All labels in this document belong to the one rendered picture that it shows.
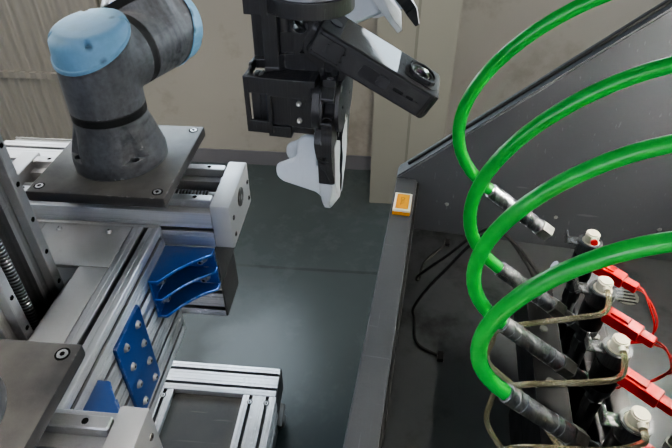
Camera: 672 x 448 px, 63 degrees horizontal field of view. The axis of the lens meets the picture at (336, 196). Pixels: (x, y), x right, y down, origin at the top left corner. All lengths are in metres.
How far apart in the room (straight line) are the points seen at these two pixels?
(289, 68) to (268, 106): 0.04
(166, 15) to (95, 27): 0.13
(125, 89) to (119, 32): 0.08
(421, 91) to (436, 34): 1.71
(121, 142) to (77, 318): 0.27
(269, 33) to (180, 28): 0.53
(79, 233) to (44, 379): 0.37
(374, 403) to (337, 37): 0.44
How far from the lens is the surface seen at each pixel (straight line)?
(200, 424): 1.59
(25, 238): 0.89
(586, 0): 0.58
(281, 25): 0.46
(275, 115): 0.48
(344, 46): 0.44
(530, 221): 0.70
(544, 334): 0.77
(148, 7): 0.97
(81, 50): 0.87
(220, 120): 2.74
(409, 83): 0.45
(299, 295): 2.11
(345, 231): 2.38
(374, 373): 0.73
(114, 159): 0.93
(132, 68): 0.90
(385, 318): 0.79
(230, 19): 2.51
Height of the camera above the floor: 1.54
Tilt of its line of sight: 37 degrees down
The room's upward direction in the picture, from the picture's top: straight up
